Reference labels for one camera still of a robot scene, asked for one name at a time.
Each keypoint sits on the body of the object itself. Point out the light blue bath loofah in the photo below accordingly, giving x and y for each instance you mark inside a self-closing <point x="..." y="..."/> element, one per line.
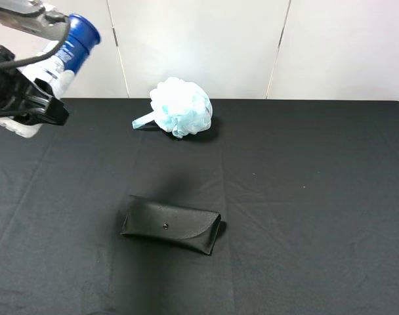
<point x="178" y="107"/>

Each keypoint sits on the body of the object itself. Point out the blue and white bottle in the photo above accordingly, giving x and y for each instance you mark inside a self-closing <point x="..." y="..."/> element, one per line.
<point x="57" y="64"/>

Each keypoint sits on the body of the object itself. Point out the black leather glasses case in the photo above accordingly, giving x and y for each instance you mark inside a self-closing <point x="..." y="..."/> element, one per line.
<point x="191" y="228"/>

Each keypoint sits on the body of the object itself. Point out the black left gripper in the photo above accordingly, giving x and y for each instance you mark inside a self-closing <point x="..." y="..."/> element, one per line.
<point x="29" y="102"/>

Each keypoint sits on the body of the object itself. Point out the black tablecloth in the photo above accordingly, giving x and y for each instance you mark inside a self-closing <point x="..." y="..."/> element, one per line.
<point x="281" y="207"/>

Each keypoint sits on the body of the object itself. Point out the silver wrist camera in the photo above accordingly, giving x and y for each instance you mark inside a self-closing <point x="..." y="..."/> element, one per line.
<point x="35" y="18"/>

